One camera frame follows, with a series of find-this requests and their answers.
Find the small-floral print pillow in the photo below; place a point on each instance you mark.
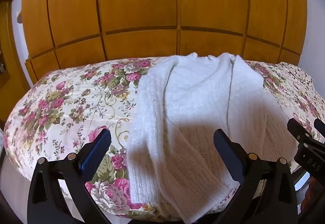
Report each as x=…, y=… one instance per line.
x=295, y=70

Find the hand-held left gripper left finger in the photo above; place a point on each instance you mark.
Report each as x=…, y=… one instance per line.
x=97, y=149

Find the floral bedspread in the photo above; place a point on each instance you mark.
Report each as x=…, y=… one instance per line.
x=66, y=104

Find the white mattress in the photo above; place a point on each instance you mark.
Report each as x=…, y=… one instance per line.
x=17, y=188

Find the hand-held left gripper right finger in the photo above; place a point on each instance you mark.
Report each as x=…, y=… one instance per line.
x=227, y=149

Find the wooden wardrobe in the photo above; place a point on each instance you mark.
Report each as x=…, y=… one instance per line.
x=142, y=5

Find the wooden bookshelf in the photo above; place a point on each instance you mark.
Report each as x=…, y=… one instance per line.
x=7, y=61

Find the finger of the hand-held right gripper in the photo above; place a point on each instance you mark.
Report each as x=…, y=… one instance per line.
x=320, y=128
x=299, y=132

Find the white knitted sweater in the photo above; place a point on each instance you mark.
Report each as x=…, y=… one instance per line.
x=193, y=102

